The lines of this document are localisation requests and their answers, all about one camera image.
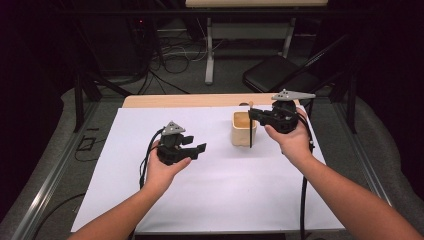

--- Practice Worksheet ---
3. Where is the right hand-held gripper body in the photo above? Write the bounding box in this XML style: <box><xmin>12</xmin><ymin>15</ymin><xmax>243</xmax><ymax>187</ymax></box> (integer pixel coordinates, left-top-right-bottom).
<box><xmin>264</xmin><ymin>88</ymin><xmax>317</xmax><ymax>135</ymax></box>

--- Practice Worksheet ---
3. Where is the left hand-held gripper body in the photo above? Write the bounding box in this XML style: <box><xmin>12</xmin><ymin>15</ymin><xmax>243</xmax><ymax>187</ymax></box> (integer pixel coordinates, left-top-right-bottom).
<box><xmin>156</xmin><ymin>120</ymin><xmax>188</xmax><ymax>167</ymax></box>

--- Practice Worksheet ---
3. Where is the dark stick with orange end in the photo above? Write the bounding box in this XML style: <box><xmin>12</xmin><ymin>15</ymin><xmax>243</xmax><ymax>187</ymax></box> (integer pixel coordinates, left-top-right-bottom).
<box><xmin>248</xmin><ymin>100</ymin><xmax>254</xmax><ymax>149</ymax></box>

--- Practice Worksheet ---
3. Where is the beige square cup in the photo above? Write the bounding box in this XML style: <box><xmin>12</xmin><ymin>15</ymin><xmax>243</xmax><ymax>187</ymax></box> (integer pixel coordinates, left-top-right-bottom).
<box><xmin>230</xmin><ymin>110</ymin><xmax>258</xmax><ymax>148</ymax></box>

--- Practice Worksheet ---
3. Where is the person's left hand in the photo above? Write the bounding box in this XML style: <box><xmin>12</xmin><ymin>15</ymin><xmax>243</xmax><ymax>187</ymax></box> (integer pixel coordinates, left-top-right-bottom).
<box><xmin>144</xmin><ymin>147</ymin><xmax>193</xmax><ymax>198</ymax></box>

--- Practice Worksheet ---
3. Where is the person's right hand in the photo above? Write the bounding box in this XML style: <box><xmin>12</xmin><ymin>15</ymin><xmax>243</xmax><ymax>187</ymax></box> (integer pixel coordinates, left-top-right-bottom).
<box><xmin>264</xmin><ymin>106</ymin><xmax>315</xmax><ymax>168</ymax></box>

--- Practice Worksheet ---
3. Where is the wooden table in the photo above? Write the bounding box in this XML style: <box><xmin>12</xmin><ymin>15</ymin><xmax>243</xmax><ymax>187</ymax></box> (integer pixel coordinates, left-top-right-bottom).
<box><xmin>121</xmin><ymin>92</ymin><xmax>301</xmax><ymax>109</ymax></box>

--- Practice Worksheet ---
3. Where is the white board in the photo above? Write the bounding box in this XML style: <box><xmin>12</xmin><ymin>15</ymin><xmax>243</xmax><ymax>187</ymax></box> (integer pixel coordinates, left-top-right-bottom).
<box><xmin>70</xmin><ymin>104</ymin><xmax>346</xmax><ymax>235</ymax></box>

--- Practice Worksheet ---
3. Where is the black folding chair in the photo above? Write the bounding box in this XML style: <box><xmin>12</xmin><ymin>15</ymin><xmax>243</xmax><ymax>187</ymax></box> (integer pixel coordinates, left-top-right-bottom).
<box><xmin>242</xmin><ymin>33</ymin><xmax>355</xmax><ymax>102</ymax></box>

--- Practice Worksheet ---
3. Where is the black metal stand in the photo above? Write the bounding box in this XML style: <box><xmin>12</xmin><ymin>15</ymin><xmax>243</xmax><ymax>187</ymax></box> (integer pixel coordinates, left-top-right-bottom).
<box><xmin>329</xmin><ymin>64</ymin><xmax>360</xmax><ymax>135</ymax></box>
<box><xmin>72</xmin><ymin>68</ymin><xmax>133</xmax><ymax>134</ymax></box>

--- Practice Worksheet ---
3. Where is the desk with white legs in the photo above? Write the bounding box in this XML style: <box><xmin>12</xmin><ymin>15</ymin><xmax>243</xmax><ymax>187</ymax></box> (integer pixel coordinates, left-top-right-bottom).
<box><xmin>184</xmin><ymin>0</ymin><xmax>331</xmax><ymax>86</ymax></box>

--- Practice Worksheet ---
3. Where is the black computer case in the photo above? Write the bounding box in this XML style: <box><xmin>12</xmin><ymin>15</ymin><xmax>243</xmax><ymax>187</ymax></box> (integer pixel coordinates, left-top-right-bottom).
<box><xmin>79</xmin><ymin>13</ymin><xmax>149</xmax><ymax>77</ymax></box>

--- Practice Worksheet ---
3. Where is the black horizontal bar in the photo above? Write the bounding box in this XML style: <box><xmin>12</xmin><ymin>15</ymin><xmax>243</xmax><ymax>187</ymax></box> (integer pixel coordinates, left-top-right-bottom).
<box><xmin>59</xmin><ymin>7</ymin><xmax>369</xmax><ymax>18</ymax></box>

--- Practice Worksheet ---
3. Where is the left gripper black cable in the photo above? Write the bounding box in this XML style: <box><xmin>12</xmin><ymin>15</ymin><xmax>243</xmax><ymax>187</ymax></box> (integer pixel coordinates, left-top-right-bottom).
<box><xmin>127</xmin><ymin>127</ymin><xmax>166</xmax><ymax>240</ymax></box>

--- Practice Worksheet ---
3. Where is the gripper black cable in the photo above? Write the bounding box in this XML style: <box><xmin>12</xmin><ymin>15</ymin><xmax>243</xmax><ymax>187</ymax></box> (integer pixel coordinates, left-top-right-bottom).
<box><xmin>297</xmin><ymin>107</ymin><xmax>317</xmax><ymax>240</ymax></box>
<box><xmin>127</xmin><ymin>127</ymin><xmax>166</xmax><ymax>240</ymax></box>

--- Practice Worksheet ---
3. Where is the thin black floor cable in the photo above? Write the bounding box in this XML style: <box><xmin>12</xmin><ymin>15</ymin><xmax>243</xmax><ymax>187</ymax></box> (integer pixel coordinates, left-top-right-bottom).
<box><xmin>74</xmin><ymin>127</ymin><xmax>108</xmax><ymax>163</ymax></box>

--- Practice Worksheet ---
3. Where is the tangle of floor cables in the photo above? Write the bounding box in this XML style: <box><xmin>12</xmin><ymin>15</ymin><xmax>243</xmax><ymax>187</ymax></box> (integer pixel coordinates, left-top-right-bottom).
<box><xmin>132</xmin><ymin>29</ymin><xmax>208</xmax><ymax>96</ymax></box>

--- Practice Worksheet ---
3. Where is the aluminium rail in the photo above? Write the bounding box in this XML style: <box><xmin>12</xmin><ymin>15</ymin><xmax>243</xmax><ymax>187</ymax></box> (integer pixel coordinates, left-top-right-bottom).
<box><xmin>10</xmin><ymin>99</ymin><xmax>101</xmax><ymax>240</ymax></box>
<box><xmin>332</xmin><ymin>99</ymin><xmax>394</xmax><ymax>208</ymax></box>

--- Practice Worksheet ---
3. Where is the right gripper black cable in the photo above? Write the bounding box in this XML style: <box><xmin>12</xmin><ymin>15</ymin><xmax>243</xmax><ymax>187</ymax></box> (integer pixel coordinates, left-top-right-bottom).
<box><xmin>297</xmin><ymin>107</ymin><xmax>317</xmax><ymax>240</ymax></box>

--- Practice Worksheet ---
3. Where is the thick black floor cable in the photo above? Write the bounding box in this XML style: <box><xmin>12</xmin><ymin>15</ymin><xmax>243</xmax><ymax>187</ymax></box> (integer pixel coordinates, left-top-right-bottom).
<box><xmin>31</xmin><ymin>192</ymin><xmax>87</xmax><ymax>240</ymax></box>

